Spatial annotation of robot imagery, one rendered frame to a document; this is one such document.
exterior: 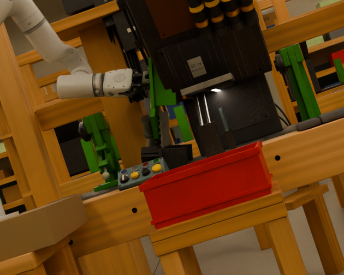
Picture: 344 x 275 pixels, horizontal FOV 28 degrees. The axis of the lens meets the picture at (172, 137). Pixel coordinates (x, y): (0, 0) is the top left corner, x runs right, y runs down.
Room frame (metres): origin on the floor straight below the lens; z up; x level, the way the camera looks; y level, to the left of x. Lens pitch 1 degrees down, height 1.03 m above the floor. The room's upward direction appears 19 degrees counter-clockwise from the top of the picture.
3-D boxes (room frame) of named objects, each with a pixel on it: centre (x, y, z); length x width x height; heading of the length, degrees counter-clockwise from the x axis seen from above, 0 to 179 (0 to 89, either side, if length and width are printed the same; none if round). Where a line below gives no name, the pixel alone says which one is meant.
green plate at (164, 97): (2.29, -0.03, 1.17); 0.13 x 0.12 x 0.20; 82
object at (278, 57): (2.43, -0.44, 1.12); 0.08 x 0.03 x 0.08; 172
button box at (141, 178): (2.08, 0.12, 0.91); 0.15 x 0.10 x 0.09; 82
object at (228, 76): (2.24, -0.17, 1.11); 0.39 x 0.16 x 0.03; 172
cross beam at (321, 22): (2.71, -0.16, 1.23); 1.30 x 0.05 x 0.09; 82
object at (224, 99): (2.47, -0.23, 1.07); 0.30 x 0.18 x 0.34; 82
